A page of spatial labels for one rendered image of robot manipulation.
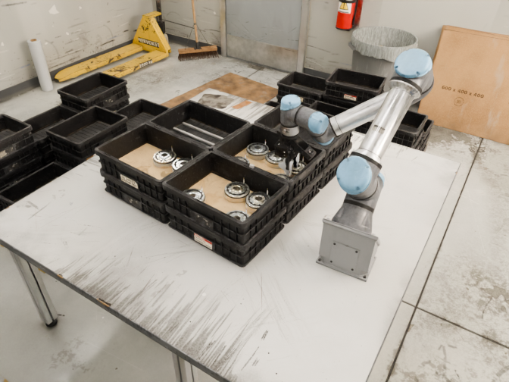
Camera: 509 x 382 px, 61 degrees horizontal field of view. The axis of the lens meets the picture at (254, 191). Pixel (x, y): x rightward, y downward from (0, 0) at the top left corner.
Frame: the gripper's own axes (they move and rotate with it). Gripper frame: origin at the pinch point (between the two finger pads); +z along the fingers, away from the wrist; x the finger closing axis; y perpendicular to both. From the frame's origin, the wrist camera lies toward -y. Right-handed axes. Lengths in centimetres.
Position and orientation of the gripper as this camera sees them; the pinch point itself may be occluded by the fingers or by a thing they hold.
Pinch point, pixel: (292, 171)
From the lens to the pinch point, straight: 188.6
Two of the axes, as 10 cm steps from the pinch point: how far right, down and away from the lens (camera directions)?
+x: -5.8, 5.7, -5.8
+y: -8.1, -3.8, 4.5
